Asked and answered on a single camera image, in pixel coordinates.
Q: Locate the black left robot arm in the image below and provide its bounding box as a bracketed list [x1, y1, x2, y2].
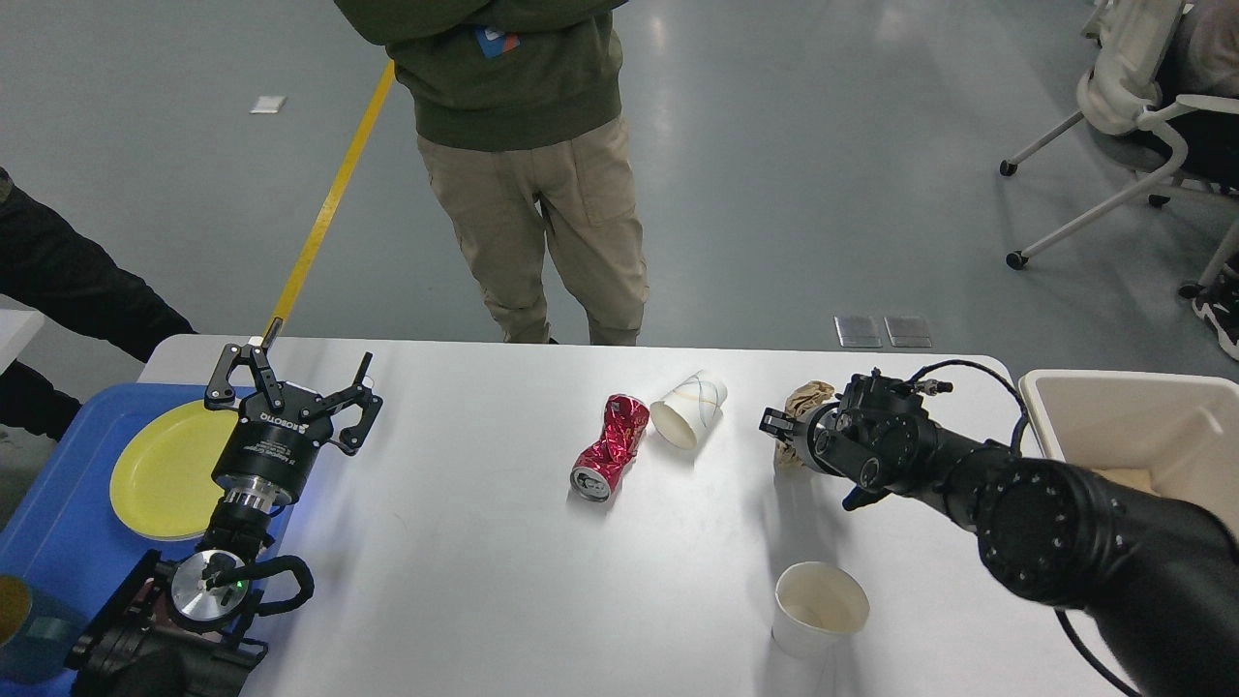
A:
[64, 318, 383, 696]

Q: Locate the white side table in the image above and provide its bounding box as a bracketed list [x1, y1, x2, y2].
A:
[0, 310, 45, 374]

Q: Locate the person in black clothes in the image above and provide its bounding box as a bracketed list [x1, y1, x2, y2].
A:
[1, 170, 195, 439]

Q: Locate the person in green sweater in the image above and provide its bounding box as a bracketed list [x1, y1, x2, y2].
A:
[337, 1, 648, 345]

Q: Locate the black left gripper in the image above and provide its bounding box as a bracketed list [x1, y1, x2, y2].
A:
[202, 318, 383, 506]

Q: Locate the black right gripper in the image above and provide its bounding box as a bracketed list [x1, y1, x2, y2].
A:
[758, 402, 852, 477]

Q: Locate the metal floor socket left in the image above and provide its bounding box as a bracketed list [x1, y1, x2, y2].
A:
[833, 314, 883, 349]

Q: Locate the crushed red soda can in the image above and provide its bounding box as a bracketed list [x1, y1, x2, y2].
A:
[569, 394, 650, 501]

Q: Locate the brown paper ball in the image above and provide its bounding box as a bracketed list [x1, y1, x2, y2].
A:
[771, 380, 836, 472]

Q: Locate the dark teal mug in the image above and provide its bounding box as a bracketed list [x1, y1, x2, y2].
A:
[1, 574, 88, 685]

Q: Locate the blue plastic tray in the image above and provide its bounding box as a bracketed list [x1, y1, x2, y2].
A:
[1, 383, 203, 621]

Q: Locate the beige plastic bin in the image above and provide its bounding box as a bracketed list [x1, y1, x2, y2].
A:
[1018, 369, 1238, 534]

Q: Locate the metal floor socket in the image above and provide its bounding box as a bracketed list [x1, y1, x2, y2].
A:
[833, 314, 883, 349]
[883, 314, 934, 349]

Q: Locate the metal floor socket right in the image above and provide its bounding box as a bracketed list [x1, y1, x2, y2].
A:
[883, 314, 934, 349]

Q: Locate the yellow plate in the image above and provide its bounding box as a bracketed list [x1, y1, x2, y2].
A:
[109, 402, 235, 541]

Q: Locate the crushed white paper cup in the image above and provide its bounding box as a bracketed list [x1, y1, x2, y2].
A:
[650, 370, 729, 449]

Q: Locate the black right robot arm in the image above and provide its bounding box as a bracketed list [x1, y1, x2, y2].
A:
[760, 366, 1238, 696]

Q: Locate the white office chair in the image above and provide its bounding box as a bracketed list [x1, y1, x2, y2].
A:
[999, 1, 1237, 270]

